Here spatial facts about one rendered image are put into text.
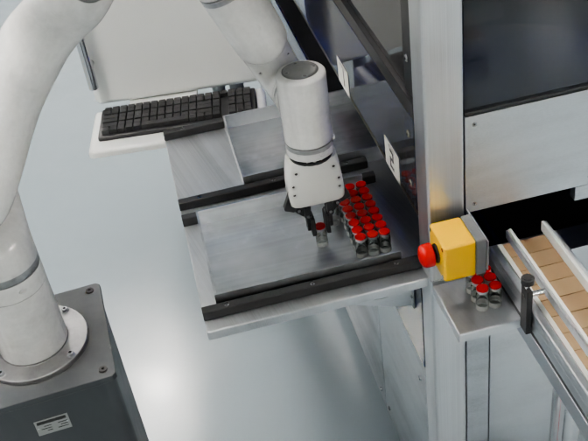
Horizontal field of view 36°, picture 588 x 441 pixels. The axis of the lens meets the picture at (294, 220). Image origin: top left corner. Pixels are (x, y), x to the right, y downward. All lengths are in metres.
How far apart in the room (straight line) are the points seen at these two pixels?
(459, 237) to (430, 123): 0.19
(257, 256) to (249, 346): 1.11
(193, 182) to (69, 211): 1.65
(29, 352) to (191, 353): 1.25
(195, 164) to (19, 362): 0.62
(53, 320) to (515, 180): 0.82
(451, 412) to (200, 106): 0.99
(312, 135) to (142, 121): 0.86
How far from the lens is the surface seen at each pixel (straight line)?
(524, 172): 1.56
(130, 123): 2.32
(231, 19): 1.40
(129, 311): 3.04
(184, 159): 2.04
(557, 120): 1.53
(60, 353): 1.66
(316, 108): 1.51
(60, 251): 3.38
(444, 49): 1.38
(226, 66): 2.42
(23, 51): 1.36
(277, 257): 1.71
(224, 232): 1.79
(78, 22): 1.30
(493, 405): 1.92
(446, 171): 1.49
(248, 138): 2.06
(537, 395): 1.96
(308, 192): 1.62
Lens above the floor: 1.97
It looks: 37 degrees down
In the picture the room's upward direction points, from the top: 9 degrees counter-clockwise
